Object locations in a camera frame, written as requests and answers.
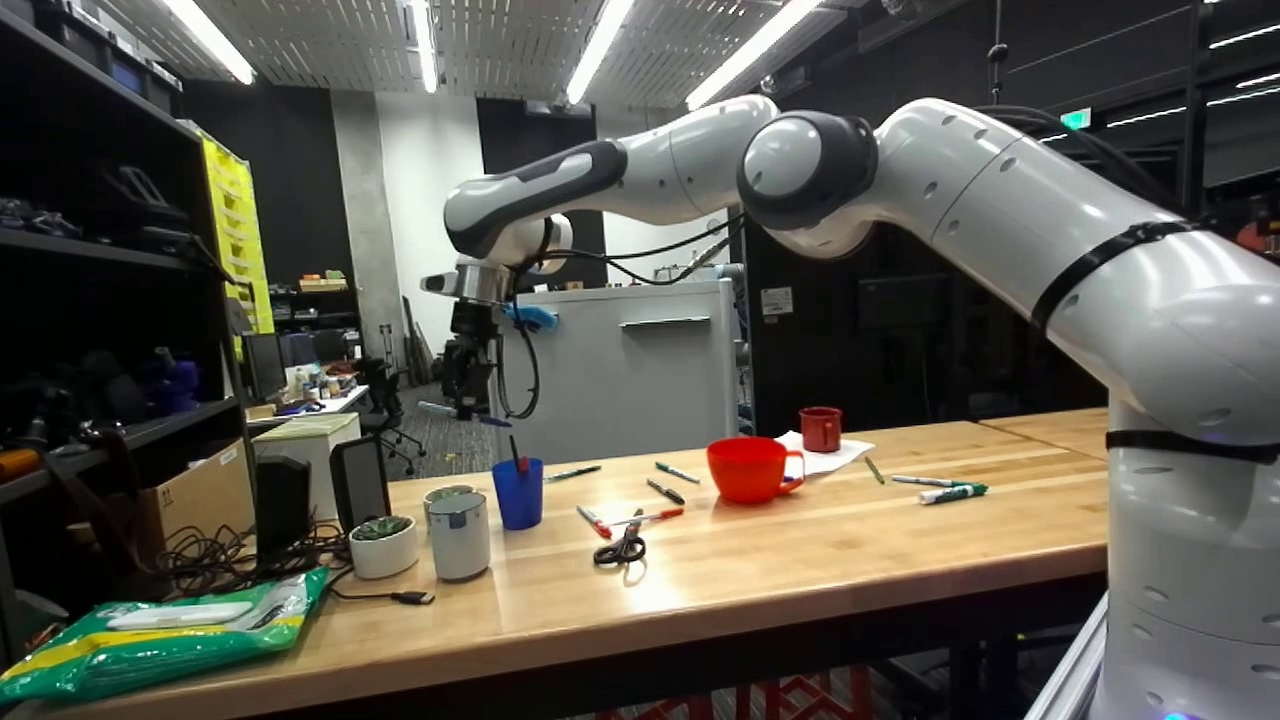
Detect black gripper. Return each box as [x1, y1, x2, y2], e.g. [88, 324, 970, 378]
[445, 298, 508, 424]

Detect blue capped marker pen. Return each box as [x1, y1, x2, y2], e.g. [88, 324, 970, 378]
[453, 396, 518, 432]

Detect red cup with handle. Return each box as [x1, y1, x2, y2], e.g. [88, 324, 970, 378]
[704, 434, 809, 506]

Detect blue plastic cup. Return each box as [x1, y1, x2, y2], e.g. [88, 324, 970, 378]
[489, 457, 549, 533]

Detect small dark red cup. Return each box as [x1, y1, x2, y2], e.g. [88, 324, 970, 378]
[797, 402, 846, 457]

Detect black office chair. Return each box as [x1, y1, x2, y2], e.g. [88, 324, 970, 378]
[356, 357, 428, 476]

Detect grey cylindrical can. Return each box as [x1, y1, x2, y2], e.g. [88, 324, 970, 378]
[418, 483, 490, 585]

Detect black speaker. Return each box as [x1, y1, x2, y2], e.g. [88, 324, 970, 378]
[252, 457, 315, 564]
[329, 434, 391, 537]

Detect white desk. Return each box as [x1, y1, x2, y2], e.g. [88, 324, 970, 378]
[243, 382, 372, 525]

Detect white bowl green contents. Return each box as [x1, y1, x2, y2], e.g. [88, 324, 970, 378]
[345, 512, 422, 585]

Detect yellow banner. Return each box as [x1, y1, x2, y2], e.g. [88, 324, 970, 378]
[195, 130, 276, 337]

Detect cardboard box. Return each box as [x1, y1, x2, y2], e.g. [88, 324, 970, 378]
[135, 434, 254, 543]

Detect blue object on shelf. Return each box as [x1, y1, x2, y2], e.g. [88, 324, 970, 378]
[143, 346, 204, 417]

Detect ceiling light strip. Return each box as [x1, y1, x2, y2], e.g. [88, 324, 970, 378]
[565, 0, 637, 110]
[683, 0, 824, 116]
[157, 0, 254, 88]
[402, 0, 445, 96]

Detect white paper sheet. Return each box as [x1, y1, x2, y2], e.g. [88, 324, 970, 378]
[773, 428, 877, 483]

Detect green wipes package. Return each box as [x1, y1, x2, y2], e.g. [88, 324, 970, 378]
[0, 564, 334, 713]

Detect black shelving unit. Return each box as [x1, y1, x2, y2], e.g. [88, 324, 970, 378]
[0, 0, 252, 645]

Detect black cable with plug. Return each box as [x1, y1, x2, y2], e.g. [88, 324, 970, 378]
[332, 571, 440, 612]

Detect black handled scissors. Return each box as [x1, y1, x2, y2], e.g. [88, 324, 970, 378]
[591, 506, 651, 571]

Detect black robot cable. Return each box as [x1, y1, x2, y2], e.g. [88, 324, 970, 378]
[551, 219, 737, 268]
[490, 244, 740, 428]

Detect black cable tangle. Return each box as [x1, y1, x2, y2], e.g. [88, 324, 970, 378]
[130, 516, 350, 596]

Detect aluminium frame rail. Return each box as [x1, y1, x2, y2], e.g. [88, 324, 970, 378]
[1023, 592, 1115, 720]

